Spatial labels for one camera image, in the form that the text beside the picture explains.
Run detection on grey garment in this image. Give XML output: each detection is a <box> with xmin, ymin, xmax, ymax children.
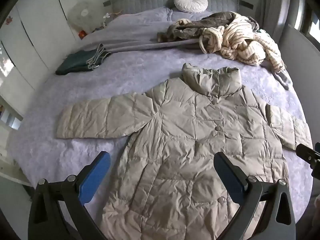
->
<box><xmin>274</xmin><ymin>69</ymin><xmax>293</xmax><ymax>90</ymax></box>

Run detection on white curtain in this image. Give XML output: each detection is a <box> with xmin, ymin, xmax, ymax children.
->
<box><xmin>265</xmin><ymin>0</ymin><xmax>293</xmax><ymax>38</ymax></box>

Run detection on window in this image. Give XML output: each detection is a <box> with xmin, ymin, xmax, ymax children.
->
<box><xmin>292</xmin><ymin>0</ymin><xmax>320</xmax><ymax>40</ymax></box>

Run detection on white round pillow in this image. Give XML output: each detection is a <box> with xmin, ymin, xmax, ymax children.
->
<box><xmin>174</xmin><ymin>0</ymin><xmax>208</xmax><ymax>13</ymax></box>

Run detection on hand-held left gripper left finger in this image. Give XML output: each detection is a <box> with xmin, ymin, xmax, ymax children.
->
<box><xmin>28</xmin><ymin>151</ymin><xmax>111</xmax><ymax>240</ymax></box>

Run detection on white low cabinet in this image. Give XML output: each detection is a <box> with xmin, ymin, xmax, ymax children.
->
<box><xmin>0</xmin><ymin>96</ymin><xmax>24</xmax><ymax>132</ymax></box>

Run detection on grey padded board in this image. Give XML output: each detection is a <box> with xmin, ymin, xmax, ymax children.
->
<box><xmin>274</xmin><ymin>24</ymin><xmax>320</xmax><ymax>130</ymax></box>

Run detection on beige puffer jacket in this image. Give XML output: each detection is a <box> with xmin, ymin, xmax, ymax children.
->
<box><xmin>55</xmin><ymin>62</ymin><xmax>313</xmax><ymax>240</ymax></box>

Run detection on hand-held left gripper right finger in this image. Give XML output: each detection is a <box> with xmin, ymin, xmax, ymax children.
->
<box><xmin>214</xmin><ymin>151</ymin><xmax>297</xmax><ymax>240</ymax></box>

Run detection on brown plush garment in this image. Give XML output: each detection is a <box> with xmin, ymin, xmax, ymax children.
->
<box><xmin>157</xmin><ymin>11</ymin><xmax>238</xmax><ymax>43</ymax></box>

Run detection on embossed lilac bedspread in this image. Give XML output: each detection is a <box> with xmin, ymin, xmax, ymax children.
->
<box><xmin>7</xmin><ymin>39</ymin><xmax>314</xmax><ymax>234</ymax></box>

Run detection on plain lilac blanket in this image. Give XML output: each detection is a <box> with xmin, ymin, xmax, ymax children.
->
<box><xmin>75</xmin><ymin>7</ymin><xmax>200</xmax><ymax>54</ymax></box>

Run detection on folded dark green garment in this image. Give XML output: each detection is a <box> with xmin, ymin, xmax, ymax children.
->
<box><xmin>55</xmin><ymin>44</ymin><xmax>112</xmax><ymax>76</ymax></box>

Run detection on cream striped fleece robe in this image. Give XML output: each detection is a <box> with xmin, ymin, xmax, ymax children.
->
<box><xmin>175</xmin><ymin>14</ymin><xmax>285</xmax><ymax>73</ymax></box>

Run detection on white electric fan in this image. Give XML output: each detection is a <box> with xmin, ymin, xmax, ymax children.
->
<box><xmin>68</xmin><ymin>1</ymin><xmax>97</xmax><ymax>34</ymax></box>

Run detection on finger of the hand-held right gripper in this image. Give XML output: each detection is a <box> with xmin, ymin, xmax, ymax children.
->
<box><xmin>296</xmin><ymin>142</ymin><xmax>320</xmax><ymax>171</ymax></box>

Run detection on white wardrobe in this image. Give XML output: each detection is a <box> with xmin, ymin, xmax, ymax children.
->
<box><xmin>0</xmin><ymin>0</ymin><xmax>80</xmax><ymax>93</ymax></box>

